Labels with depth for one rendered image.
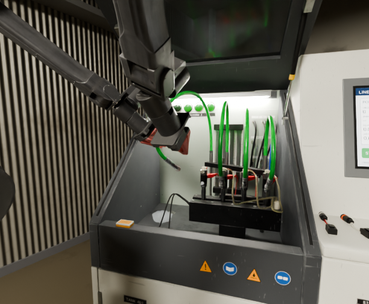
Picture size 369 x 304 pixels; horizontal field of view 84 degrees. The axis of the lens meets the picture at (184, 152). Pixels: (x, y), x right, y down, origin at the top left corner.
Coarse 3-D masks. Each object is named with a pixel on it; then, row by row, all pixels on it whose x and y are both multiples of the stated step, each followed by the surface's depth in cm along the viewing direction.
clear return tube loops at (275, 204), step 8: (256, 176) 76; (232, 184) 74; (256, 184) 71; (232, 192) 71; (256, 192) 69; (256, 200) 75; (272, 200) 73; (280, 200) 66; (264, 208) 70; (272, 208) 71
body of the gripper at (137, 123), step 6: (138, 114) 68; (132, 120) 66; (138, 120) 67; (144, 120) 69; (150, 120) 70; (132, 126) 67; (138, 126) 67; (144, 126) 68; (138, 132) 69; (144, 132) 65
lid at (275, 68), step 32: (96, 0) 72; (192, 0) 70; (224, 0) 68; (256, 0) 67; (288, 0) 66; (320, 0) 63; (192, 32) 81; (224, 32) 79; (256, 32) 77; (288, 32) 74; (192, 64) 94; (224, 64) 91; (256, 64) 88; (288, 64) 86
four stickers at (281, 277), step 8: (200, 264) 61; (208, 264) 60; (224, 264) 59; (232, 264) 58; (208, 272) 60; (224, 272) 59; (232, 272) 58; (248, 272) 57; (256, 272) 57; (280, 272) 55; (288, 272) 54; (256, 280) 57; (280, 280) 55; (288, 280) 55
